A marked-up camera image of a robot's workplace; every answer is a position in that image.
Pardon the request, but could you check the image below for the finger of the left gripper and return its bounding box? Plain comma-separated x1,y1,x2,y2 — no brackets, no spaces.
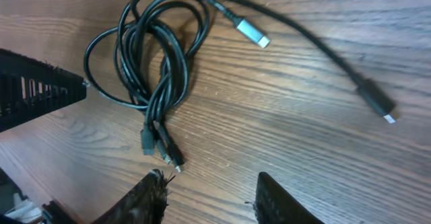
1,49,87,132

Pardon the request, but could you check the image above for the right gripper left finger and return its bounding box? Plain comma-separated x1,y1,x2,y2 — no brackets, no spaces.
93,169,175,224

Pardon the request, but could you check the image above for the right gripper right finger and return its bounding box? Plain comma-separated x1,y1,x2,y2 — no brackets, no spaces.
253,172,323,224

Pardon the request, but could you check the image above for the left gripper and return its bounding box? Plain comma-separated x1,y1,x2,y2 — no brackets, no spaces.
1,170,77,224

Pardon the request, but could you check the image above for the thin black USB-C cable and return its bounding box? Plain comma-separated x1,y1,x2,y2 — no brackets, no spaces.
129,0,398,124

